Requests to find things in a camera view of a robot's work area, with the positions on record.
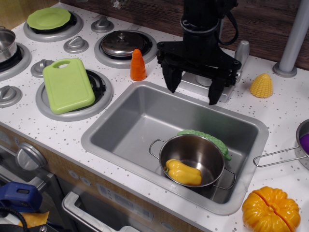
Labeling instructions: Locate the purple toy in saucepan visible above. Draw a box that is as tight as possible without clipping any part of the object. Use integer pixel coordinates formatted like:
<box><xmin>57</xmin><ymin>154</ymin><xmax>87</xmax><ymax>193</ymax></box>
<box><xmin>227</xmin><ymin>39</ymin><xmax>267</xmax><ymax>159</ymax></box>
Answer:
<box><xmin>299</xmin><ymin>134</ymin><xmax>309</xmax><ymax>155</ymax></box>

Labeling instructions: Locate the yellow toy corn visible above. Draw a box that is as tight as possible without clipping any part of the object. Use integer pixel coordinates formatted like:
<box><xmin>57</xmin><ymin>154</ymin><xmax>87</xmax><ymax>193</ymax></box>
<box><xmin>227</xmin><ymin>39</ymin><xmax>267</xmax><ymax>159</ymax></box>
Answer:
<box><xmin>250</xmin><ymin>73</ymin><xmax>273</xmax><ymax>98</ymax></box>

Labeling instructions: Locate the grey oven door handle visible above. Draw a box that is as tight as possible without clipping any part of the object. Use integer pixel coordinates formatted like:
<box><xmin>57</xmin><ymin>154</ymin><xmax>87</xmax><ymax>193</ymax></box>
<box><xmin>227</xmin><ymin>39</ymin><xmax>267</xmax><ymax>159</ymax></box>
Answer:
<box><xmin>61</xmin><ymin>191</ymin><xmax>136</xmax><ymax>232</ymax></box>

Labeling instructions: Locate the black cable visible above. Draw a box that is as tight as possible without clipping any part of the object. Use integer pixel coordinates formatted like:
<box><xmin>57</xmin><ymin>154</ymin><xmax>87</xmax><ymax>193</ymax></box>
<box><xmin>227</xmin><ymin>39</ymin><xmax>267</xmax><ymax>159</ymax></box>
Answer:
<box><xmin>0</xmin><ymin>206</ymin><xmax>27</xmax><ymax>229</ymax></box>

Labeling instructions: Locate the orange toy pumpkin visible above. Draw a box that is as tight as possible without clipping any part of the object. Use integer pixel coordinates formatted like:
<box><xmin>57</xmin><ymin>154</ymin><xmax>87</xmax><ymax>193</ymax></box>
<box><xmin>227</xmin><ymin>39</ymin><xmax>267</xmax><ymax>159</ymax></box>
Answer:
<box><xmin>242</xmin><ymin>186</ymin><xmax>301</xmax><ymax>232</ymax></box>

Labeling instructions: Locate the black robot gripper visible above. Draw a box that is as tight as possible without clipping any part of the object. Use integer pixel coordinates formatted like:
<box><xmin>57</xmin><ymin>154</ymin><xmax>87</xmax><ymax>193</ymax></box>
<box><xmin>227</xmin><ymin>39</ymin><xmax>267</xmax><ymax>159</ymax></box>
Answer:
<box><xmin>157</xmin><ymin>26</ymin><xmax>241</xmax><ymax>105</ymax></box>

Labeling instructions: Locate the steel pot with handles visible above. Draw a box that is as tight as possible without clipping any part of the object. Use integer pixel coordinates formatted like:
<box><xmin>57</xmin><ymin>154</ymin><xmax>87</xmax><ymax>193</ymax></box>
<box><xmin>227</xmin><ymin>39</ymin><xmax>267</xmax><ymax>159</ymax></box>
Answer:
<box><xmin>149</xmin><ymin>134</ymin><xmax>236</xmax><ymax>190</ymax></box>

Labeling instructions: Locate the steel pot at left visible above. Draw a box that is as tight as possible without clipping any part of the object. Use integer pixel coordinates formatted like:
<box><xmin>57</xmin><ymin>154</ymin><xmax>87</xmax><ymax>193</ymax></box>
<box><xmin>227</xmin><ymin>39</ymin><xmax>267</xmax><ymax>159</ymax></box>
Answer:
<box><xmin>0</xmin><ymin>26</ymin><xmax>17</xmax><ymax>63</ymax></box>

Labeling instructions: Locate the green toy cutting board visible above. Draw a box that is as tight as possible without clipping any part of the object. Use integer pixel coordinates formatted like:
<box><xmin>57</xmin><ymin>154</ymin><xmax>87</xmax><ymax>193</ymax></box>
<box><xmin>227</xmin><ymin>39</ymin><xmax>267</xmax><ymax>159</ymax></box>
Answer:
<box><xmin>42</xmin><ymin>58</ymin><xmax>96</xmax><ymax>115</ymax></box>

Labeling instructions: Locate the grey stove knob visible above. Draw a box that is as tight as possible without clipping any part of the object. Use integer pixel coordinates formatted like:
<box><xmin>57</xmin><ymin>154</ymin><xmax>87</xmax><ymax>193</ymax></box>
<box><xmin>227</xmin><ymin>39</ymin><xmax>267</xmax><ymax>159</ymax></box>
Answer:
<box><xmin>91</xmin><ymin>16</ymin><xmax>114</xmax><ymax>33</ymax></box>
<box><xmin>30</xmin><ymin>59</ymin><xmax>54</xmax><ymax>78</ymax></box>
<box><xmin>0</xmin><ymin>86</ymin><xmax>23</xmax><ymax>108</ymax></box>
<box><xmin>63</xmin><ymin>36</ymin><xmax>89</xmax><ymax>54</ymax></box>

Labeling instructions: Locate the steel saucepan with wire handle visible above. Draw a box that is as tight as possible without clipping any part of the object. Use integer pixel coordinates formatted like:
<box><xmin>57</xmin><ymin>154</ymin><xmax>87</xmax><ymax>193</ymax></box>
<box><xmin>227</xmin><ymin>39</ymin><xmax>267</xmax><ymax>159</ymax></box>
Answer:
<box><xmin>253</xmin><ymin>119</ymin><xmax>309</xmax><ymax>168</ymax></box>

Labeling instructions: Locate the green toy plate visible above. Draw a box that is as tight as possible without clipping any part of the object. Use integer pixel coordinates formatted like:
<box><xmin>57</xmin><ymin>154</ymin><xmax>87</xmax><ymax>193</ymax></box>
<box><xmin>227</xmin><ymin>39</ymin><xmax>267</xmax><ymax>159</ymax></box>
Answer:
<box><xmin>27</xmin><ymin>8</ymin><xmax>71</xmax><ymax>30</ymax></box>

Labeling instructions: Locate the steel pot lid on burner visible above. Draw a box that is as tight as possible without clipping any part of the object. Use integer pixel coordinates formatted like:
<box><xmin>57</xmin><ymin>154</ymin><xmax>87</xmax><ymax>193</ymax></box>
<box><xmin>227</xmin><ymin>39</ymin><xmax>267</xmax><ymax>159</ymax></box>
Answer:
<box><xmin>101</xmin><ymin>31</ymin><xmax>146</xmax><ymax>57</ymax></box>

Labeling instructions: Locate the grey oven dial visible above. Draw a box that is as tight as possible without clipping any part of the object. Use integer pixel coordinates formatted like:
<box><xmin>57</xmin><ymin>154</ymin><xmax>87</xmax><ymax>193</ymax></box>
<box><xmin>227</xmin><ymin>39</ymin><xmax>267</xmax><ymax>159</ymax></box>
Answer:
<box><xmin>15</xmin><ymin>143</ymin><xmax>47</xmax><ymax>171</ymax></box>

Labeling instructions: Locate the orange toy carrot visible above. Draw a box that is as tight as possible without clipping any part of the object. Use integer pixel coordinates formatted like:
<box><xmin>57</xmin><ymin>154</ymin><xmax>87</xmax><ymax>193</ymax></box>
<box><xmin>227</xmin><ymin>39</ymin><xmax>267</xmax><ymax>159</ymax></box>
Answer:
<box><xmin>130</xmin><ymin>49</ymin><xmax>147</xmax><ymax>81</ymax></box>

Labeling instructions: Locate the grey support pole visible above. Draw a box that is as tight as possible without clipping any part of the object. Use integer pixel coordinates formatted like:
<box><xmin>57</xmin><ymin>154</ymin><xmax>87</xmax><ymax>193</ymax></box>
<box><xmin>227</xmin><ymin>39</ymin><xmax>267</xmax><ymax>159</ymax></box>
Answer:
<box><xmin>273</xmin><ymin>0</ymin><xmax>309</xmax><ymax>78</ymax></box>

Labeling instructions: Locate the blue clamp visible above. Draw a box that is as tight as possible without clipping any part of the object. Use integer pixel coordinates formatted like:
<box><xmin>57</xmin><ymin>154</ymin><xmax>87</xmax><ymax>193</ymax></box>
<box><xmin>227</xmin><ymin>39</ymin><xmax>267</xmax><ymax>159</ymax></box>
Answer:
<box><xmin>0</xmin><ymin>182</ymin><xmax>42</xmax><ymax>213</ymax></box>

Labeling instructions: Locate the silver toy faucet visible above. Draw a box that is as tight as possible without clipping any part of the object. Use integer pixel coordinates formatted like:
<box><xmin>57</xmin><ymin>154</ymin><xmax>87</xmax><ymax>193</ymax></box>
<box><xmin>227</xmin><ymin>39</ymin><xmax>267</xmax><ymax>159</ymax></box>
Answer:
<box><xmin>179</xmin><ymin>0</ymin><xmax>251</xmax><ymax>103</ymax></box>

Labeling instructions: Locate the grey toy sink basin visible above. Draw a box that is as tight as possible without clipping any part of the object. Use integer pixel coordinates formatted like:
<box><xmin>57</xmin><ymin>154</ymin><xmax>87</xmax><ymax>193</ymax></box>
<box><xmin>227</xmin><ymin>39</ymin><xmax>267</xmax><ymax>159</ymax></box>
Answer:
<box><xmin>81</xmin><ymin>81</ymin><xmax>268</xmax><ymax>215</ymax></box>

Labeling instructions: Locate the yellow toy bell pepper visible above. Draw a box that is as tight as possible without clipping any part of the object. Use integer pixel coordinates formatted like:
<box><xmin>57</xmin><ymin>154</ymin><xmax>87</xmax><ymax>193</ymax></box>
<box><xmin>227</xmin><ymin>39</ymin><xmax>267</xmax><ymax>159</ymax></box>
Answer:
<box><xmin>164</xmin><ymin>159</ymin><xmax>202</xmax><ymax>186</ymax></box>

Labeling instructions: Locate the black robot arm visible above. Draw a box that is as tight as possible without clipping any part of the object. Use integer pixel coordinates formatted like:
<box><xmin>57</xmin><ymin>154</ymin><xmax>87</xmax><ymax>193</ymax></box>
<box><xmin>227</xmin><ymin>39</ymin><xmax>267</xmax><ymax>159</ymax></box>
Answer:
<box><xmin>157</xmin><ymin>0</ymin><xmax>241</xmax><ymax>105</ymax></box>

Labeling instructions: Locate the green toy vegetable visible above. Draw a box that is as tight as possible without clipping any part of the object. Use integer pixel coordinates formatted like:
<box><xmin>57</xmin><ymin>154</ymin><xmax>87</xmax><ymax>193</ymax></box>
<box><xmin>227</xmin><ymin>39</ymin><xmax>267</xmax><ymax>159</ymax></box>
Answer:
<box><xmin>177</xmin><ymin>130</ymin><xmax>232</xmax><ymax>161</ymax></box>

